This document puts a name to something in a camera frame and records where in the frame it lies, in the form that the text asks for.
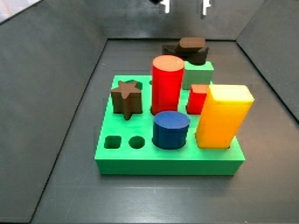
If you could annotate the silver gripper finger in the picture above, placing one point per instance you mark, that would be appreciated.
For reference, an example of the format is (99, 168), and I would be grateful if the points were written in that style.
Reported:
(206, 5)
(165, 3)

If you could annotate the small red square block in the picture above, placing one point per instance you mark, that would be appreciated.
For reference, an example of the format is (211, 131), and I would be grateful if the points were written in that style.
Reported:
(196, 99)

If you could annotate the tall yellow square block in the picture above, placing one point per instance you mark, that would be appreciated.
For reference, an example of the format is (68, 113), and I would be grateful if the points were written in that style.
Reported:
(224, 111)

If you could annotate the green fixture base block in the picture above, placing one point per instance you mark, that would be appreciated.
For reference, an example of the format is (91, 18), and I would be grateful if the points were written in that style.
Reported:
(125, 151)

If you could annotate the black curved cradle stand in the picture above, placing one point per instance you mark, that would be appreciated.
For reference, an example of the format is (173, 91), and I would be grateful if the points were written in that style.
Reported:
(195, 58)

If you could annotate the tall red cylinder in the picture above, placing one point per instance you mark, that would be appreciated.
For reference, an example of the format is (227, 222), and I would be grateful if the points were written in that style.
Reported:
(167, 80)

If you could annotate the green arch block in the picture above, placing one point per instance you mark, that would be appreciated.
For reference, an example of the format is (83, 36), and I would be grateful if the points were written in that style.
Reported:
(196, 74)

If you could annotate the brown star peg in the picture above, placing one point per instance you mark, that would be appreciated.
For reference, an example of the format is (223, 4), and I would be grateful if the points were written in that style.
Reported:
(127, 99)

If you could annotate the blue short cylinder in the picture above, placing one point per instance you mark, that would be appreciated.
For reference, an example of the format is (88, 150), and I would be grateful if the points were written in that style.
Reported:
(171, 126)

